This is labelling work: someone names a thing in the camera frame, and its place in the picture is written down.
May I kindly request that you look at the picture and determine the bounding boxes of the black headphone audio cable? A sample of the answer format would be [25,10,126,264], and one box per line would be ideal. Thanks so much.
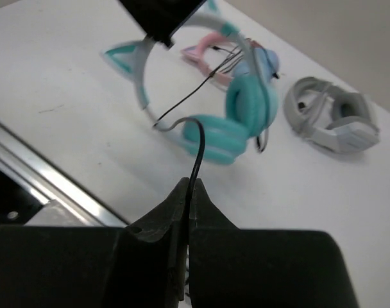
[153,73,269,308]

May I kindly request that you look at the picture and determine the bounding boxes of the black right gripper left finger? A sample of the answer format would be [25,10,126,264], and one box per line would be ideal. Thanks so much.
[0,178,189,307]

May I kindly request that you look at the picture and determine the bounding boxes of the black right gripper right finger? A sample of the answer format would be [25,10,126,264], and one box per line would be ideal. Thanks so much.
[186,180,359,307]

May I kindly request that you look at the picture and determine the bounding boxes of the aluminium rail at table front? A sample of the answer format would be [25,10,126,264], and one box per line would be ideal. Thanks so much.
[0,122,129,228]

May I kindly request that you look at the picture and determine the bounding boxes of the pink blue cat-ear headphones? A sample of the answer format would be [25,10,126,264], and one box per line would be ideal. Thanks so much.
[181,32,280,87]

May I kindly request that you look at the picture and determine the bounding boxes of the grey white headphones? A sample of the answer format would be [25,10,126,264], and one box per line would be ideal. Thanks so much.
[283,77,380,154]

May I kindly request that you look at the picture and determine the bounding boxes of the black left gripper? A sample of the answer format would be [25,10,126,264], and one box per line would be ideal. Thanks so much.
[119,0,206,48]

